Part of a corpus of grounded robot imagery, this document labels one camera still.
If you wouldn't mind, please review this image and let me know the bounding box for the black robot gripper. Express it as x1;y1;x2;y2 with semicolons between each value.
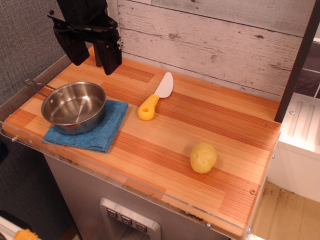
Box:
47;0;123;76

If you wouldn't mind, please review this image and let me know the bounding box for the blue folded cloth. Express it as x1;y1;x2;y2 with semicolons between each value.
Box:
43;100;129;153

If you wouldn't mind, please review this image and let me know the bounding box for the yellow handled toy knife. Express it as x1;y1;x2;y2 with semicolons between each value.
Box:
137;72;174;121

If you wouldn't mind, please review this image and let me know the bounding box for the dark wooden right post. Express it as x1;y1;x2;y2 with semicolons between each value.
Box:
274;0;320;123

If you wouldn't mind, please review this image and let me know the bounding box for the clear acrylic edge guard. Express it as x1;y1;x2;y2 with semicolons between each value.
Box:
3;118;279;240

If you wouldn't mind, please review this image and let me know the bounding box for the stainless steel pot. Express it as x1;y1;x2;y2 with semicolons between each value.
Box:
24;79;107;135

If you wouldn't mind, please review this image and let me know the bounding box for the grey toy dispenser panel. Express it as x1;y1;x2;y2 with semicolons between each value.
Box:
99;197;162;240

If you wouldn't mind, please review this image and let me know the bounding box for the white toy sink unit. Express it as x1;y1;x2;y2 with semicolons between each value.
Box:
267;93;320;202

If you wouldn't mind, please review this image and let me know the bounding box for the yellow toy potato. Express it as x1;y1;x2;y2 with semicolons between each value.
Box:
190;141;218;174

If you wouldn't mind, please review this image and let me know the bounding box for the orange object at corner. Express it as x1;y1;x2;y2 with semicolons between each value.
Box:
13;229;39;240

